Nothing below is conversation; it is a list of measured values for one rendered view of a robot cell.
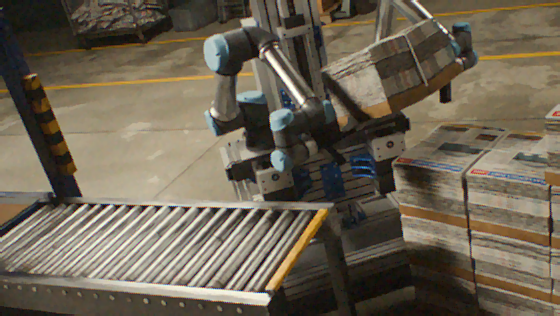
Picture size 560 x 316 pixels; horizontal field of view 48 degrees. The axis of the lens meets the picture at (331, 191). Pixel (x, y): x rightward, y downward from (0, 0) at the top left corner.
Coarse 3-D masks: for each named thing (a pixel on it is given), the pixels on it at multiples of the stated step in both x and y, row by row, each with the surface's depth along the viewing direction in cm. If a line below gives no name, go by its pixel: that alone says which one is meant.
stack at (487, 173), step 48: (432, 144) 234; (480, 144) 227; (528, 144) 220; (432, 192) 223; (480, 192) 211; (528, 192) 198; (432, 240) 234; (480, 240) 220; (432, 288) 248; (480, 288) 231
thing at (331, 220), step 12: (96, 204) 251; (108, 204) 248; (120, 204) 246; (132, 204) 244; (144, 204) 242; (156, 204) 240; (168, 204) 238; (180, 204) 236; (192, 204) 234; (204, 204) 232; (216, 204) 230; (228, 204) 228; (240, 204) 227; (252, 204) 225; (264, 204) 223; (276, 204) 221; (288, 204) 220; (300, 204) 218; (312, 204) 217; (324, 204) 215; (336, 216) 216; (324, 228) 216; (336, 228) 216
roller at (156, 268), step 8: (208, 208) 229; (200, 216) 224; (208, 216) 225; (192, 224) 220; (200, 224) 221; (184, 232) 216; (192, 232) 217; (176, 240) 212; (184, 240) 213; (168, 248) 208; (176, 248) 209; (160, 256) 205; (168, 256) 205; (176, 256) 208; (152, 264) 201; (160, 264) 202; (168, 264) 204; (144, 272) 198; (152, 272) 198; (160, 272) 200; (136, 280) 195; (144, 280) 195; (152, 280) 197
